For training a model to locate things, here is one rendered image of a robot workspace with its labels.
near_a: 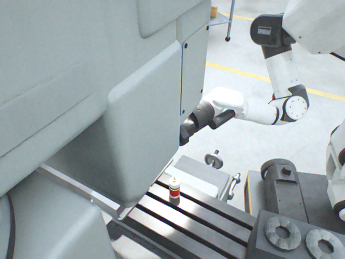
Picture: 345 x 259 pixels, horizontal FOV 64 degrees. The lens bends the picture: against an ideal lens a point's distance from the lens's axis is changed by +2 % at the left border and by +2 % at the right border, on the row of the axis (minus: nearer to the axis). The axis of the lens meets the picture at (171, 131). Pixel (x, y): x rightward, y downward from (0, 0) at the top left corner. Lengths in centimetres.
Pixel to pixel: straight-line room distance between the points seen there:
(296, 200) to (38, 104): 141
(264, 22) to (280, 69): 16
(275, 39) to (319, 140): 201
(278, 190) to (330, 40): 89
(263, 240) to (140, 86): 56
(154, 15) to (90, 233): 26
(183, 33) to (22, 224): 37
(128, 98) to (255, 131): 244
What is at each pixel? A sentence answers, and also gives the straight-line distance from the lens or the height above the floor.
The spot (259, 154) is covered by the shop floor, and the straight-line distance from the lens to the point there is 254.
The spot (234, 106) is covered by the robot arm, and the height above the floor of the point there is 127.
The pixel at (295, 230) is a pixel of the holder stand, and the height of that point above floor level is 110.
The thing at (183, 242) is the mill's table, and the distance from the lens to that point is 97.
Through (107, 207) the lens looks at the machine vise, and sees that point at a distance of 100.
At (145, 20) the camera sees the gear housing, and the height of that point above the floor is 166.
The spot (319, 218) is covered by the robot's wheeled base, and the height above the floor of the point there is 57.
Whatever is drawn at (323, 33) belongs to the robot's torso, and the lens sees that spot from 88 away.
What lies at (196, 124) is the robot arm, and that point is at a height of 125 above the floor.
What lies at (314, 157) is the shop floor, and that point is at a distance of 270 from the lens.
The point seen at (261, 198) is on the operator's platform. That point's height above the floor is 40.
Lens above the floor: 178
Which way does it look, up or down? 42 degrees down
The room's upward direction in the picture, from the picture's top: straight up
